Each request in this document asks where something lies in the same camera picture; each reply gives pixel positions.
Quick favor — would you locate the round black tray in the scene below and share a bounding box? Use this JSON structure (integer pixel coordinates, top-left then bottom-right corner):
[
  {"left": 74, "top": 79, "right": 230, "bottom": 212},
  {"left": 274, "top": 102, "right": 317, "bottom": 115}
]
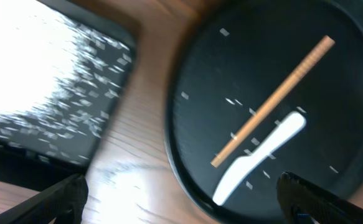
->
[{"left": 165, "top": 0, "right": 363, "bottom": 223}]

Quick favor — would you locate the white plastic knife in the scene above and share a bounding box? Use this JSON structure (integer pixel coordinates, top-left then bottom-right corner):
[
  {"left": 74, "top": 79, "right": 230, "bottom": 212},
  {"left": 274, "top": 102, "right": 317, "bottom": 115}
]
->
[{"left": 212, "top": 111, "right": 306, "bottom": 206}]

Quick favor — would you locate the wooden chopstick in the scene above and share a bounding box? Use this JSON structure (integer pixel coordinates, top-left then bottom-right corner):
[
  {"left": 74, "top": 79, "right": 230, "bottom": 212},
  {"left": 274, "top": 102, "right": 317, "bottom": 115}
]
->
[{"left": 211, "top": 35, "right": 335, "bottom": 167}]

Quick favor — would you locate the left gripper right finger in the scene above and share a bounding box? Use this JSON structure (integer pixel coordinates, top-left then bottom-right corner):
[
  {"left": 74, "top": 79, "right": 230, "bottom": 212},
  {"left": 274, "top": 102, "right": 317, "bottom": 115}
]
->
[{"left": 276, "top": 172, "right": 363, "bottom": 224}]

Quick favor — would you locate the pile of white rice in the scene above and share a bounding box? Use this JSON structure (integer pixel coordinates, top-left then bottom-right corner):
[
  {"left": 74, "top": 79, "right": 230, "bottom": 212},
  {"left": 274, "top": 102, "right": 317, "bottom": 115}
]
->
[{"left": 0, "top": 0, "right": 132, "bottom": 166}]

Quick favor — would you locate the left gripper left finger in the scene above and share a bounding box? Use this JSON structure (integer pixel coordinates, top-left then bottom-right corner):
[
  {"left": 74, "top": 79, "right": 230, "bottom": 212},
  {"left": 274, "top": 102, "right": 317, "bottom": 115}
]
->
[{"left": 0, "top": 174, "right": 88, "bottom": 224}]

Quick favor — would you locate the black rectangular tray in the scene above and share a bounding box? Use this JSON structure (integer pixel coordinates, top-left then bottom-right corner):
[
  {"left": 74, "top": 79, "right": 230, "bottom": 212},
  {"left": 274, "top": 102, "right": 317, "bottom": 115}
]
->
[{"left": 0, "top": 0, "right": 138, "bottom": 192}]

